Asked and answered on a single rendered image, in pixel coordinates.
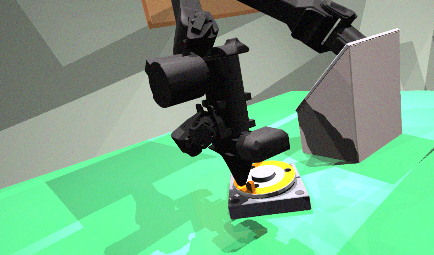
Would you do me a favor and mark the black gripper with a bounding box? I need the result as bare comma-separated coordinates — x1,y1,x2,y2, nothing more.
202,87,290,187

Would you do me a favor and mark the orange round plate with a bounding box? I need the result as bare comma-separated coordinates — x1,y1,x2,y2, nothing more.
233,160,296,198

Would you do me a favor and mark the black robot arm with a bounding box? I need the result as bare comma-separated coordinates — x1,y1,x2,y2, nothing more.
145,0,366,157

